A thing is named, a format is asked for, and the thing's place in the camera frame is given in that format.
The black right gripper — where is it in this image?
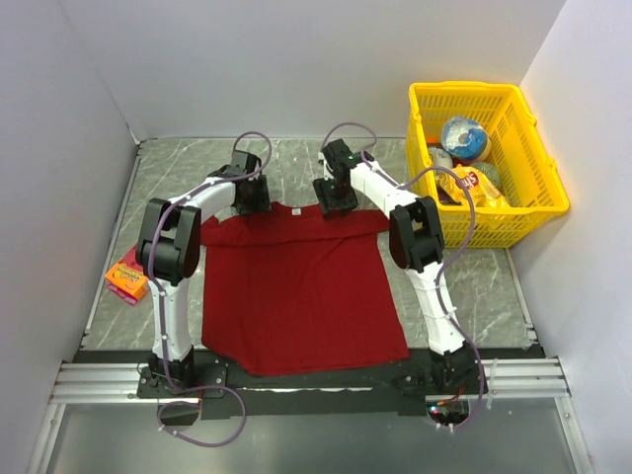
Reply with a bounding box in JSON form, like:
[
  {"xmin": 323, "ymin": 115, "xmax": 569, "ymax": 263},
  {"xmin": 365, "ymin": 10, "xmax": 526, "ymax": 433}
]
[{"xmin": 312, "ymin": 175, "xmax": 359, "ymax": 220}]

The red t-shirt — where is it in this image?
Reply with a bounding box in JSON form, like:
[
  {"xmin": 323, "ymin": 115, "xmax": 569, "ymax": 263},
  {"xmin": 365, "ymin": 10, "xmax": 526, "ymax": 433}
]
[{"xmin": 200, "ymin": 202, "xmax": 409, "ymax": 376}]

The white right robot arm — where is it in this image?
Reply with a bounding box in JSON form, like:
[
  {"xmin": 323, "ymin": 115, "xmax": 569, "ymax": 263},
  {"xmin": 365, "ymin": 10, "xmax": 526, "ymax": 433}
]
[{"xmin": 313, "ymin": 139, "xmax": 485, "ymax": 394}]

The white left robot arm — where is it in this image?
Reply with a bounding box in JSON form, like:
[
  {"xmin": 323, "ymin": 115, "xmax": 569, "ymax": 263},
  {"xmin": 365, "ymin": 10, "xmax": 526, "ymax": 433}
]
[{"xmin": 135, "ymin": 150, "xmax": 271, "ymax": 397}]

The white cup in basket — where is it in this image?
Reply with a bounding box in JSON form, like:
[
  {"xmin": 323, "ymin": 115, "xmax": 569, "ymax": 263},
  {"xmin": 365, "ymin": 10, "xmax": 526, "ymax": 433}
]
[{"xmin": 428, "ymin": 146, "xmax": 454, "ymax": 174}]

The blue white globe ball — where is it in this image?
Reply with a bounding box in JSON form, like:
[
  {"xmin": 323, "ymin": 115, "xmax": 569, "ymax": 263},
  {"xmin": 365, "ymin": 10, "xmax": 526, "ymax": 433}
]
[{"xmin": 440, "ymin": 116, "xmax": 492, "ymax": 164}]

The yellow Lays chips bag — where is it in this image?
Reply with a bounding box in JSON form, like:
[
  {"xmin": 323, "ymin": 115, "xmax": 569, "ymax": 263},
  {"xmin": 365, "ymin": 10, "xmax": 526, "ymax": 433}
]
[{"xmin": 435, "ymin": 166, "xmax": 510, "ymax": 208}]

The pink orange sponge box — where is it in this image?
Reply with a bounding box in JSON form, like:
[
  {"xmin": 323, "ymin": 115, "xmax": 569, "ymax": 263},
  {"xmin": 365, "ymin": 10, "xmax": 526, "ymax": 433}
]
[{"xmin": 105, "ymin": 247, "xmax": 148, "ymax": 306}]

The green melon ball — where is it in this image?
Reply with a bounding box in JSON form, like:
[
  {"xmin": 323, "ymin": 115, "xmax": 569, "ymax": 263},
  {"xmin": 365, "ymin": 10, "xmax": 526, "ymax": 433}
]
[{"xmin": 473, "ymin": 162, "xmax": 503, "ymax": 192}]

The yellow plastic basket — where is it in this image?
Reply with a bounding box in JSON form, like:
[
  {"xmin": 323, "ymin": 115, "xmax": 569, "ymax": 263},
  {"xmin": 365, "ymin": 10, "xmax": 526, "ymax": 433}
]
[{"xmin": 405, "ymin": 81, "xmax": 570, "ymax": 248}]

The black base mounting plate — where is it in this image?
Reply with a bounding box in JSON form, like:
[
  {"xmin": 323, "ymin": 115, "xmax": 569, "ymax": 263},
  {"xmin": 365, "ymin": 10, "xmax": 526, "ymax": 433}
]
[{"xmin": 71, "ymin": 346, "xmax": 545, "ymax": 420}]

